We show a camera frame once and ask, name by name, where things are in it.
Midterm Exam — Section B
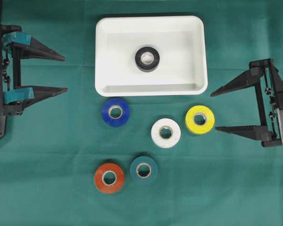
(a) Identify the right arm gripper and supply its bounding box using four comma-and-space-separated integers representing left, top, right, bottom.
210, 59, 283, 147

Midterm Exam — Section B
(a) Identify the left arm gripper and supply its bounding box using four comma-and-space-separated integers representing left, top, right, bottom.
0, 24, 68, 116

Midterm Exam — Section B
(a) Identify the yellow tape roll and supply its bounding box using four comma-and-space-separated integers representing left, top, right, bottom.
185, 105, 215, 135

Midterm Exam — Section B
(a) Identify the black tape roll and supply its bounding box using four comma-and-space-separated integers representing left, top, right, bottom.
135, 47, 160, 72

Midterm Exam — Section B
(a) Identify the white tape roll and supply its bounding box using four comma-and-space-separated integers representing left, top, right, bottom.
151, 118, 181, 148

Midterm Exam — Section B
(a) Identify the blue tape roll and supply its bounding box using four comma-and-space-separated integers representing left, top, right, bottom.
101, 98, 130, 127

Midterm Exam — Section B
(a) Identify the white plastic tray case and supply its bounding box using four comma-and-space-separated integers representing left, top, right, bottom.
95, 16, 208, 97

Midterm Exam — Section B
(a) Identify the teal tape roll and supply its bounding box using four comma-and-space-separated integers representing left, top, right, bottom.
130, 156, 158, 186

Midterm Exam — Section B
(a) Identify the orange tape roll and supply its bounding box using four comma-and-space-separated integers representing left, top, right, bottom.
94, 163, 125, 194

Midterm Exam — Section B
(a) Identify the green table cloth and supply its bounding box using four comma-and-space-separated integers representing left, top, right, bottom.
0, 0, 283, 226

